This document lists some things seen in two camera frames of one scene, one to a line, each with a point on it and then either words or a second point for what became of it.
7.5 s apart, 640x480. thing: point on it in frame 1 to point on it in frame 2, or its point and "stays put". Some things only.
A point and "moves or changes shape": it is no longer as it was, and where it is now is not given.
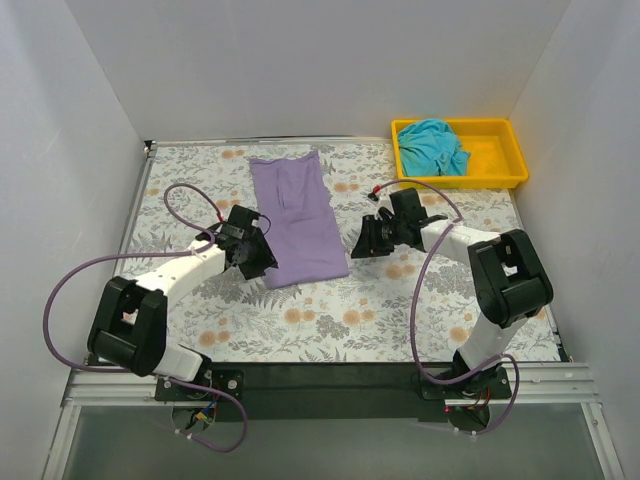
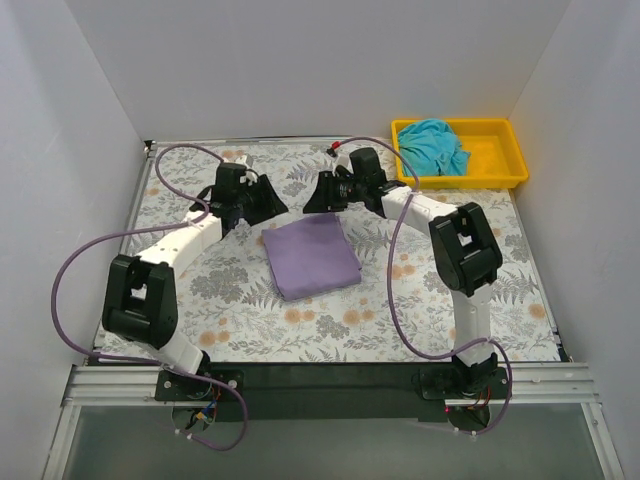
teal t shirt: (429, 147) stays put
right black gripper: (373, 235) to (331, 193)
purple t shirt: (295, 206) moves or changes shape
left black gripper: (257, 255) to (258, 198)
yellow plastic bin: (495, 161) stays put
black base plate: (334, 393) stays put
